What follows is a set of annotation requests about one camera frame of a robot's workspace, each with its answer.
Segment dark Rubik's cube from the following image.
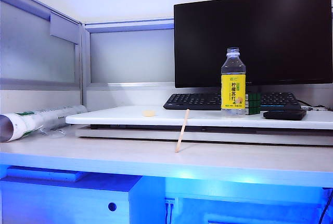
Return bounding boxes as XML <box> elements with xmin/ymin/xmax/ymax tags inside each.
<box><xmin>244</xmin><ymin>92</ymin><xmax>262</xmax><ymax>116</ymax></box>

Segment flat under-desk bracket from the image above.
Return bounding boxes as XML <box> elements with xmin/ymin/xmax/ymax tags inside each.
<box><xmin>5</xmin><ymin>166</ymin><xmax>82</xmax><ymax>183</ymax></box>

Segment cables beside keyboard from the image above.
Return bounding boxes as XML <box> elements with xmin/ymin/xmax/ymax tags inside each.
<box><xmin>296</xmin><ymin>98</ymin><xmax>333</xmax><ymax>111</ymax></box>

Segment crumpled clear plastic wrap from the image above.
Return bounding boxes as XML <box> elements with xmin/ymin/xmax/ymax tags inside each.
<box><xmin>39</xmin><ymin>126</ymin><xmax>67</xmax><ymax>139</ymax></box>

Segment black keyboard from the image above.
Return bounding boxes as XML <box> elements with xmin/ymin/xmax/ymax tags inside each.
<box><xmin>163</xmin><ymin>92</ymin><xmax>302</xmax><ymax>111</ymax></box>

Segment black hanging cable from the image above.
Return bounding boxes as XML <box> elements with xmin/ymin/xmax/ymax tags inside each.
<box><xmin>318</xmin><ymin>187</ymin><xmax>333</xmax><ymax>224</ymax></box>

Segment thin wooden stick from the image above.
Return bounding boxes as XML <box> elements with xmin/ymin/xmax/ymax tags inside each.
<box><xmin>175</xmin><ymin>109</ymin><xmax>190</xmax><ymax>154</ymax></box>

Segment clear bottle with yellow label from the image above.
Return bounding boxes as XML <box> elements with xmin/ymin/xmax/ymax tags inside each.
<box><xmin>220</xmin><ymin>47</ymin><xmax>247</xmax><ymax>117</ymax></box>

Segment grey riser base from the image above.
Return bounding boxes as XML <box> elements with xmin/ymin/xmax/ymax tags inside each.
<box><xmin>75</xmin><ymin>124</ymin><xmax>333</xmax><ymax>146</ymax></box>

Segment rolled white poster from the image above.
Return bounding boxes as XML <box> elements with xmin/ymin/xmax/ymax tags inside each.
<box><xmin>0</xmin><ymin>105</ymin><xmax>88</xmax><ymax>143</ymax></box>

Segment flat black case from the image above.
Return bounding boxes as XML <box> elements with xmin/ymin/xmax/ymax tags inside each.
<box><xmin>263</xmin><ymin>109</ymin><xmax>308</xmax><ymax>120</ymax></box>

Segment frosted rear partition panel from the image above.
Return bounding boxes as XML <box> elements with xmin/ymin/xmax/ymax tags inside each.
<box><xmin>80</xmin><ymin>18</ymin><xmax>175</xmax><ymax>112</ymax></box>

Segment white wall socket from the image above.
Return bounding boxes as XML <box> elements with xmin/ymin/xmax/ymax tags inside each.
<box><xmin>164</xmin><ymin>197</ymin><xmax>179</xmax><ymax>207</ymax></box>

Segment grey plate on partition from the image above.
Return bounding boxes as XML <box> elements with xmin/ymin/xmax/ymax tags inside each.
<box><xmin>49</xmin><ymin>11</ymin><xmax>80</xmax><ymax>45</ymax></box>

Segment frosted side partition panel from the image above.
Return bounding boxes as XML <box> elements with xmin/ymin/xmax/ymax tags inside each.
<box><xmin>0</xmin><ymin>0</ymin><xmax>84</xmax><ymax>107</ymax></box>

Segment white raised board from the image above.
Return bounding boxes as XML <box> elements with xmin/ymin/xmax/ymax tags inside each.
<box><xmin>65</xmin><ymin>105</ymin><xmax>333</xmax><ymax>130</ymax></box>

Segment black computer monitor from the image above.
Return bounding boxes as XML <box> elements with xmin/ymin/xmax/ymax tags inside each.
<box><xmin>173</xmin><ymin>0</ymin><xmax>333</xmax><ymax>89</ymax></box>

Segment white under-desk cabinet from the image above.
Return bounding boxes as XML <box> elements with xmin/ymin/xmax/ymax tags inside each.
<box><xmin>0</xmin><ymin>176</ymin><xmax>167</xmax><ymax>224</ymax></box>

